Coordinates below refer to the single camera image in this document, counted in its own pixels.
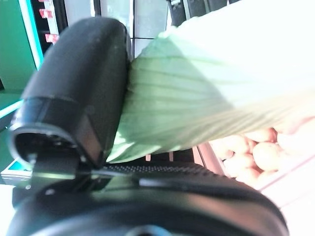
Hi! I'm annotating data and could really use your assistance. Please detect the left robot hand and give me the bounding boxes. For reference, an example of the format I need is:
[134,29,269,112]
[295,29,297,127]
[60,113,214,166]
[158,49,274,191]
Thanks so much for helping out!
[4,16,288,236]

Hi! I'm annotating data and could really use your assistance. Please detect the toy napa cabbage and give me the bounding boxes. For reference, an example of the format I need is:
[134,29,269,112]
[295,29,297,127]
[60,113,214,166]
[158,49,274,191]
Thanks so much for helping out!
[105,0,315,164]

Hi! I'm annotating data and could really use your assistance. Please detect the green board with cyan edge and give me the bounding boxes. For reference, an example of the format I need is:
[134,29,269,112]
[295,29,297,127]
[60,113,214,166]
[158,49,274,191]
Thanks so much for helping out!
[0,0,44,173]

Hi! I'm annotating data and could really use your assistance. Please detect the tan toy potato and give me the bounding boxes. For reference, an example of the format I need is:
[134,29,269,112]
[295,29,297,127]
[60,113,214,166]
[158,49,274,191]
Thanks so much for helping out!
[252,142,284,172]
[218,136,253,159]

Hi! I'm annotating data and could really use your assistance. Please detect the wooden potato crate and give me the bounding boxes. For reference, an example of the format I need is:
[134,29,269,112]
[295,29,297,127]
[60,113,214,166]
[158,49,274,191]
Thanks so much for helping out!
[191,115,315,214]

